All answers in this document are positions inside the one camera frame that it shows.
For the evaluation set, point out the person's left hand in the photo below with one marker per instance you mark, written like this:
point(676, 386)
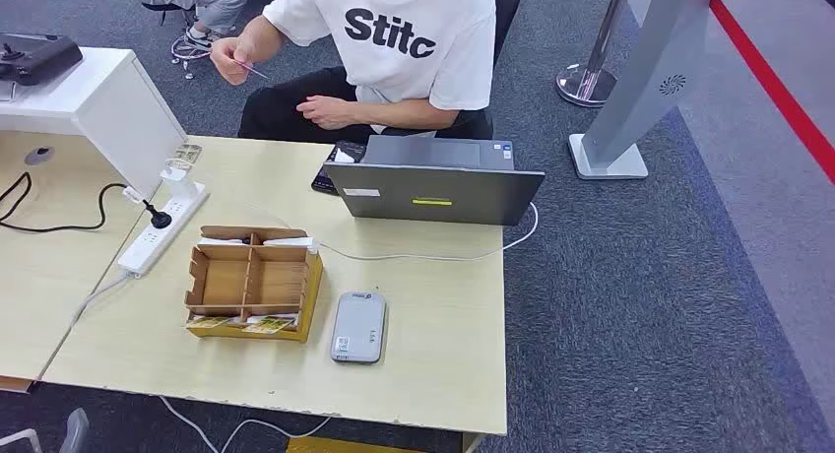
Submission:
point(329, 113)

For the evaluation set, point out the person's right hand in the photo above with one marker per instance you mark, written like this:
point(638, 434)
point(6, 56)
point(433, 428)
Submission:
point(231, 58)

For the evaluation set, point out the thin ID card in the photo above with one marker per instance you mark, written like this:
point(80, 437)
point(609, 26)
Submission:
point(252, 70)

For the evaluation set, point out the wooden card organizer box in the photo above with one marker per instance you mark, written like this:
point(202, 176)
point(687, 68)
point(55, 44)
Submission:
point(225, 284)

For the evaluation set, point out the person's right forearm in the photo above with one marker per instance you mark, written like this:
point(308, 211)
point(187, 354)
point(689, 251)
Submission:
point(264, 36)

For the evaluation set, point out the person's left forearm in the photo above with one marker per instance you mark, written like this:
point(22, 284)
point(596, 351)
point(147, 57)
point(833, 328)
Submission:
point(404, 116)

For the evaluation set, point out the white card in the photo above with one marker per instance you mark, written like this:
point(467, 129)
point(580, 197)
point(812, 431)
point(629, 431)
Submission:
point(290, 242)
point(220, 242)

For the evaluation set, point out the small white case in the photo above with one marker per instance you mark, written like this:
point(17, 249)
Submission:
point(344, 156)

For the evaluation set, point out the chrome stool base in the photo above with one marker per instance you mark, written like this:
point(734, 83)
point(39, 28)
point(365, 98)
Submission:
point(186, 51)

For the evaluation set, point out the black smartphone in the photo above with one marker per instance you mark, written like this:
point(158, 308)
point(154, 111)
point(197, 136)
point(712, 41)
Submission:
point(324, 176)

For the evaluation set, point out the clear plastic item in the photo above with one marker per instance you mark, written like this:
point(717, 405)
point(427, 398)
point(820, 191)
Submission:
point(188, 152)

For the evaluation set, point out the grey laptop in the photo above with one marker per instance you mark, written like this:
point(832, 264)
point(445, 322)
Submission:
point(430, 195)

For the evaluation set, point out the white charger plug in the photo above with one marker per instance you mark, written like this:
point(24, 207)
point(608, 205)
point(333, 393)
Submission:
point(177, 179)

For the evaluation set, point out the black controller device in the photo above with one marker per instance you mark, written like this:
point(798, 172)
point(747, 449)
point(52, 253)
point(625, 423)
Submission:
point(39, 57)

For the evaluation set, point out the white power strip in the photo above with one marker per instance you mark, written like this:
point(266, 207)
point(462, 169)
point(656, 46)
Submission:
point(153, 241)

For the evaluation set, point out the black office chair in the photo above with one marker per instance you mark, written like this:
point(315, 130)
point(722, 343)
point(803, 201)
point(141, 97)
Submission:
point(507, 13)

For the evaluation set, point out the grey desk grommet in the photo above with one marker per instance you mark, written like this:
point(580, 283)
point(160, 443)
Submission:
point(39, 155)

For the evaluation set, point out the grey kiosk stand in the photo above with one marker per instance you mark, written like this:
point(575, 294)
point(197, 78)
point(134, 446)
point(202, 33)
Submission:
point(646, 65)

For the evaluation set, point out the yellow box under desk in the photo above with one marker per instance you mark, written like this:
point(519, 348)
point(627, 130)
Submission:
point(339, 446)

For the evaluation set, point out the grey chair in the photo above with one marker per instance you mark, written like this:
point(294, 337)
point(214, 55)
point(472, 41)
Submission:
point(75, 430)

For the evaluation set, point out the chrome stanchion post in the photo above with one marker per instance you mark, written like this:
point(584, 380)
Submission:
point(590, 81)

